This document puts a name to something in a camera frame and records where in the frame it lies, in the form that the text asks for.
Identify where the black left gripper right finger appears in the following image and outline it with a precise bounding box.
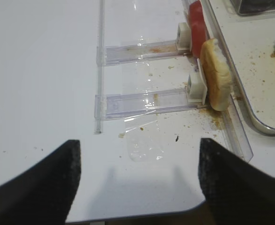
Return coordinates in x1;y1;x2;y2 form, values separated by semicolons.
198;138;275;225

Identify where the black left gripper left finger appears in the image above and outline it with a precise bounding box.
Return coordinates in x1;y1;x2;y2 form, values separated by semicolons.
0;140;81;225

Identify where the upright tomato slice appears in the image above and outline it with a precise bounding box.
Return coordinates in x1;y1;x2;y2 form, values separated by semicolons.
189;0;207;59

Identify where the clear channel lower left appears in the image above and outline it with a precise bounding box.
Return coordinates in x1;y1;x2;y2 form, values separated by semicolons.
94;88;207;120

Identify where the clear channel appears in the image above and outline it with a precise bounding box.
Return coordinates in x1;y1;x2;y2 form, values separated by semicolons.
94;88;207;120
104;40;191;66

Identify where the white pusher block lower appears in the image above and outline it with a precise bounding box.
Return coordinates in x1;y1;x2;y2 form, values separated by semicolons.
186;59;208;105

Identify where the white pusher block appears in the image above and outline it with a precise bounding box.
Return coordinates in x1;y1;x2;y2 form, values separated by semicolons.
186;59;208;105
176;22;191;51

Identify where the upright bun half left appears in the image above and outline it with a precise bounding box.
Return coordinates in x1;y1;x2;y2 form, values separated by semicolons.
200;38;232;112

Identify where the white metal tray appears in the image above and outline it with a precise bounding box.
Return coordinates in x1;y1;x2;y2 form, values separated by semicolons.
202;0;275;135

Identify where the clear channel upper left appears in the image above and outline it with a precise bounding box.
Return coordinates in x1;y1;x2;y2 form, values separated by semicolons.
104;40;191;66

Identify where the clear tape piece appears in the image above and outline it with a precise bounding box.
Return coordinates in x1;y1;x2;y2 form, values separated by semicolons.
122;41;164;162

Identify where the white pusher block upper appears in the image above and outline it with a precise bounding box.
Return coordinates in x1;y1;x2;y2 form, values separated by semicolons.
176;22;191;51

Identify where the clear plastic box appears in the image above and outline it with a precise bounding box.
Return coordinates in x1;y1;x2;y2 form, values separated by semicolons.
230;0;275;16

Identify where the clear rail left of tray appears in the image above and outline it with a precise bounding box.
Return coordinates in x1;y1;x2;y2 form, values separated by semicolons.
202;0;253;162

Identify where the clear rail far left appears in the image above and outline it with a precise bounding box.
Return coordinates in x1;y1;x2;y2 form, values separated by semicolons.
94;0;105;135

